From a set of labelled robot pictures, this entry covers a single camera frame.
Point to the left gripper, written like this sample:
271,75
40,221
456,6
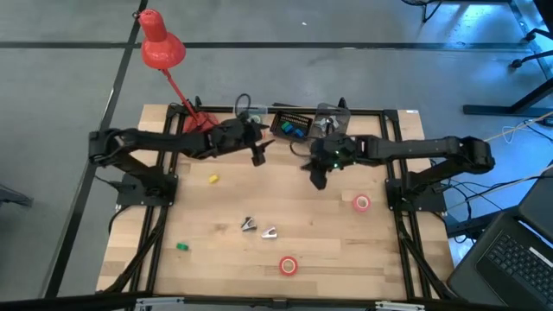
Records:
233,136

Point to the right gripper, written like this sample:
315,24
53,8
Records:
334,151

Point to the green tape roll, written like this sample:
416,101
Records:
252,118

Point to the green stapler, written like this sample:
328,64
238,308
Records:
285,126
182,246

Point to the blue stapler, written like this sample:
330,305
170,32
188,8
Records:
299,133

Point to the pale staple remover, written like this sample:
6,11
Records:
329,123

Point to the pink tape roll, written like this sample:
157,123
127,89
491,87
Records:
356,203

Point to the yellow stapler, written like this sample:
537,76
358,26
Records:
214,178

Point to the white staple remover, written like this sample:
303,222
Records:
268,234

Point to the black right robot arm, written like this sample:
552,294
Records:
410,147

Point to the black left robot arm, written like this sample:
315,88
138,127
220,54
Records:
164,140

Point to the red tape roll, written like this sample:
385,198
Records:
283,265

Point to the black slotted basket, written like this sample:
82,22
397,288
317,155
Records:
298,121

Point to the grey translucent bin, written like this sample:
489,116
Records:
341,114

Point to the red desk lamp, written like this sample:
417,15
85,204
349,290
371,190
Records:
160,47

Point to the black side desk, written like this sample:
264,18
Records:
471,224

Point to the black office desk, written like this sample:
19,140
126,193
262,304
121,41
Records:
497,110

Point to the open black laptop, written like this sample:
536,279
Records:
510,268

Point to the closed black laptop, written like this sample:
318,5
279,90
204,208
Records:
540,203

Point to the grey office chair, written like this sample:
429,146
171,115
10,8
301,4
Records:
531,56

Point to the grey metal stand foot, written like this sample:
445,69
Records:
15,196

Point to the black aluminium table frame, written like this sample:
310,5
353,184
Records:
371,112

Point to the silver metal bracket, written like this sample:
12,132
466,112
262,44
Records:
160,303
399,306

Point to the black camera mount rail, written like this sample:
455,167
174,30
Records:
86,302

